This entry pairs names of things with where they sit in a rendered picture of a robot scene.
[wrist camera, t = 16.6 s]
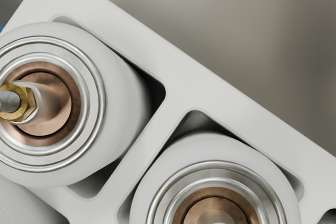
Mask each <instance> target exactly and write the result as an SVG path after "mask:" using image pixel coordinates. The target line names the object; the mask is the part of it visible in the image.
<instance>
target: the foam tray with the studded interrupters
mask: <svg viewBox="0 0 336 224"><path fill-rule="evenodd" d="M37 22H57V23H64V24H68V25H72V26H74V27H77V28H80V29H82V30H84V31H86V32H88V33H89V34H91V35H93V36H94V37H95V38H97V39H98V40H99V41H100V42H102V43H103V44H104V45H105V46H107V47H108V48H109V49H110V50H112V51H113V52H114V53H115V54H117V55H118V56H119V57H120V58H122V59H123V60H124V61H125V62H127V63H128V64H129V65H130V66H132V67H133V68H134V69H135V70H136V71H138V72H139V73H140V75H141V76H142V77H143V78H144V80H145V81H146V83H147V85H148V87H149V89H150V92H151V96H152V101H153V116H152V118H151V119H150V121H149V122H148V124H147V125H146V127H145V128H144V129H143V131H142V132H141V134H140V135H139V136H138V138H137V139H136V141H135V142H134V144H133V145H132V146H131V148H130V149H129V151H128V152H127V153H126V154H125V155H123V156H121V157H120V158H118V159H116V160H114V161H113V162H111V163H109V164H108V165H106V166H104V167H103V168H101V169H99V170H98V171H96V172H94V173H93V174H91V175H89V176H88V177H86V178H84V179H82V180H80V181H78V182H75V183H73V184H70V185H66V186H62V187H56V188H35V187H29V186H25V185H24V187H26V188H27V189H28V190H30V191H31V192H32V193H34V194H35V195H36V196H38V197H39V198H40V199H42V200H43V201H45V202H46V203H47V204H49V205H50V206H51V207H53V208H54V209H55V210H57V211H58V212H59V213H61V214H62V215H63V216H65V217H66V218H67V219H68V221H69V223H70V224H129V221H130V211H131V206H132V201H133V198H134V195H135V193H136V190H137V188H138V186H139V184H140V182H141V181H142V179H143V177H144V176H145V175H146V173H147V172H148V170H149V169H150V168H151V167H152V165H153V164H154V163H155V161H156V160H157V159H158V158H159V156H160V155H161V154H162V152H163V151H164V150H165V149H166V147H167V146H168V145H169V144H170V143H171V142H173V141H174V140H175V139H177V138H178V137H180V136H182V135H184V134H187V133H190V132H193V131H199V130H211V131H217V132H221V133H224V134H226V135H228V136H230V137H232V138H234V139H236V140H238V141H239V142H241V143H243V144H245V145H247V146H249V147H250V148H252V149H254V150H256V151H258V152H259V153H261V154H263V155H264V156H265V157H267V158H268V159H269V160H271V161H272V162H273V163H274V164H275V165H276V166H277V167H278V168H279V169H280V170H281V172H282V173H283V174H284V175H285V177H286V178H287V180H288V181H289V183H290V185H291V187H292V189H293V191H294V193H295V196H296V198H297V201H298V205H299V208H300V214H301V222H302V224H317V223H318V222H319V220H320V219H321V217H322V216H323V215H324V213H325V212H326V211H328V210H329V209H333V210H335V211H336V157H334V156H333V155H331V154H330V153H329V152H327V151H326V150H324V149H323V148H321V147H320V146H319V145H317V144H316V143H314V142H313V141H311V140H310V139H308V138H307V137H306V136H304V135H303V134H301V133H300V132H298V131H297V130H295V129H294V128H293V127H291V126H290V125H288V124H287V123H285V122H284V121H283V120H281V119H280V118H278V117H277V116H275V115H274V114H272V113H271V112H270V111H268V110H267V109H265V108H264V107H262V106H261V105H259V104H258V103H257V102H255V101H254V100H252V99H251V98H249V97H248V96H246V95H245V94H244V93H242V92H241V91H239V90H238V89H236V88H235V87H234V86H232V85H231V84H229V83H228V82H226V81H225V80H223V79H222V78H221V77H219V76H218V75H216V74H215V73H213V72H212V71H210V70H209V69H208V68H206V67H205V66H203V65H202V64H200V63H199V62H197V61H196V60H195V59H193V58H192V57H190V56H189V55H187V54H186V53H185V52H183V51H182V50H180V49H179V48H177V47H176V46H174V45H173V44H172V43H170V42H169V41H167V40H166V39H164V38H163V37H161V36H160V35H159V34H157V33H156V32H154V31H153V30H151V29H150V28H148V27H147V26H146V25H144V24H143V23H141V22H140V21H138V20H137V19H136V18H134V17H133V16H131V15H130V14H128V13H127V12H125V11H124V10H123V9H121V8H120V7H118V6H117V5H115V4H114V3H112V2H111V1H110V0H23V1H22V3H21V4H20V6H19V7H18V9H17V10H16V11H15V13H14V14H13V16H12V17H11V19H10V20H9V21H8V23H7V24H6V26H5V27H4V28H3V30H2V31H1V33H0V36H2V35H3V34H5V33H7V32H8V31H10V30H12V29H14V28H17V27H20V26H23V25H26V24H30V23H37Z"/></svg>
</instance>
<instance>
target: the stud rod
mask: <svg viewBox="0 0 336 224"><path fill-rule="evenodd" d="M0 101H1V107H0V113H12V112H15V111H16V110H17V109H18V108H19V106H20V103H21V100H20V97H19V96H18V94H16V93H15V92H13V91H7V90H0Z"/></svg>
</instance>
